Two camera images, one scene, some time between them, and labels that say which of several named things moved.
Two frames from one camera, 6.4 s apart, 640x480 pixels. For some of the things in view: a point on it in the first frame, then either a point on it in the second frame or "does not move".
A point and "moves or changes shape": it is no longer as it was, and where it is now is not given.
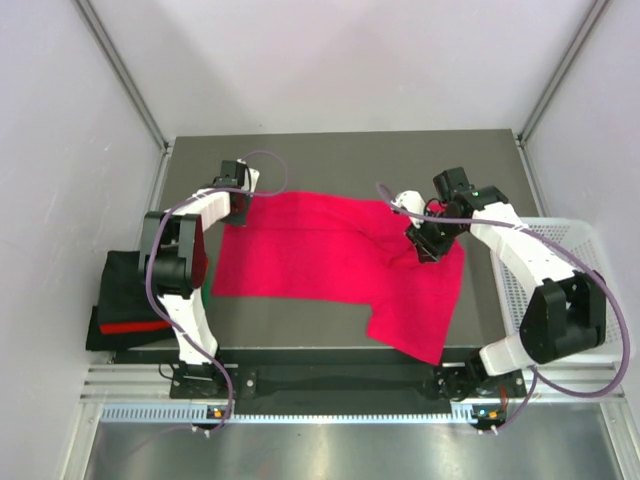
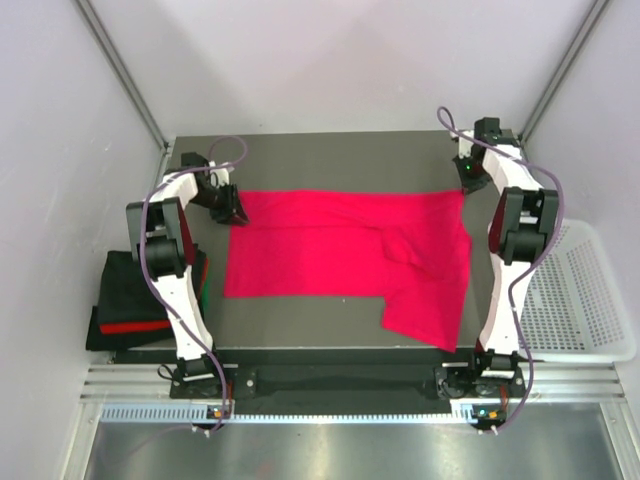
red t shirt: [349, 249] moves or changes shape
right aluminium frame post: [595, 13] does not move
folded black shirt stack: [126, 317] does not move
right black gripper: [428, 250] → [470, 185]
